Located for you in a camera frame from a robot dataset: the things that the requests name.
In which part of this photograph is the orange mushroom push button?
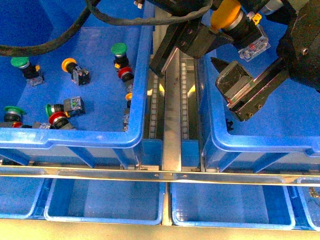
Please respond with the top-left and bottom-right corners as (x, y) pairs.
(61, 58), (91, 86)

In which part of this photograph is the large blue bin with buttons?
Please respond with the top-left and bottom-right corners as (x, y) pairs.
(0, 16), (154, 167)

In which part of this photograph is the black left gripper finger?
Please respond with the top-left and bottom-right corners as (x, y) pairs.
(149, 19), (233, 78)

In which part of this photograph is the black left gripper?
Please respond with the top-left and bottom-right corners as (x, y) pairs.
(210, 0), (320, 122)

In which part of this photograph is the large blue middle bin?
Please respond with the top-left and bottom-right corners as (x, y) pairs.
(197, 17), (320, 173)

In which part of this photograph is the small blue front bin middle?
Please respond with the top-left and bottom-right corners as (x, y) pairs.
(171, 183), (296, 230)

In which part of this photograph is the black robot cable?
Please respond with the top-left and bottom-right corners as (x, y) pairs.
(0, 0), (214, 57)

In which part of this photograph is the green button with contact block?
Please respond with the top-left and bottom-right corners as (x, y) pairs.
(45, 96), (86, 118)

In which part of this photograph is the small blue bin with clips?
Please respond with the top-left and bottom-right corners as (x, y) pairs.
(297, 177), (320, 232)

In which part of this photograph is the small black plastic clip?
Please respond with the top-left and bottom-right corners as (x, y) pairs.
(225, 118), (234, 132)

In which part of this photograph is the small blue bin far left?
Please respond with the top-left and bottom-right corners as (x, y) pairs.
(0, 176), (52, 220)

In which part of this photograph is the green mushroom push button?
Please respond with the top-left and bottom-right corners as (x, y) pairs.
(110, 42), (130, 71)

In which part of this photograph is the metal divider rail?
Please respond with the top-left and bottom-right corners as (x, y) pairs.
(161, 49), (182, 172)

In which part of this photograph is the metal shelf front rail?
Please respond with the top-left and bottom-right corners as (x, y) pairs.
(0, 165), (320, 187)

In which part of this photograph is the green button bottom left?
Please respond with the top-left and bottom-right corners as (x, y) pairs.
(3, 105), (25, 127)

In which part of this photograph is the yellow mushroom push button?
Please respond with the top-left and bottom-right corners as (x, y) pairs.
(210, 0), (270, 62)

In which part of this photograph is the pile of metal clips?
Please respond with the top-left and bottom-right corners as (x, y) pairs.
(308, 187), (320, 200)

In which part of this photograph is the red button lower left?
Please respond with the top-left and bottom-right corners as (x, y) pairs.
(48, 111), (76, 130)

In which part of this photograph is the green button far left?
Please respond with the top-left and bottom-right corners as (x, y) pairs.
(10, 57), (45, 87)

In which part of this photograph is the small blue front bin left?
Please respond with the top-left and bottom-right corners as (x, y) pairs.
(44, 179), (165, 225)

